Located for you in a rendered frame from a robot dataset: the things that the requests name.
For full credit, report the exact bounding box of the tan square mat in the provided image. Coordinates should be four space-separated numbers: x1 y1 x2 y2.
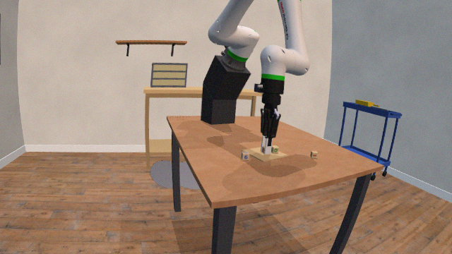
242 147 289 162

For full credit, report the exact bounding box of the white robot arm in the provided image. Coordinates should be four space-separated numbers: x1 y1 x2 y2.
208 0 310 96

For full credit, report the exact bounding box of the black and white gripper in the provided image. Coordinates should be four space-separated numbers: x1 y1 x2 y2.
261 94 281 155

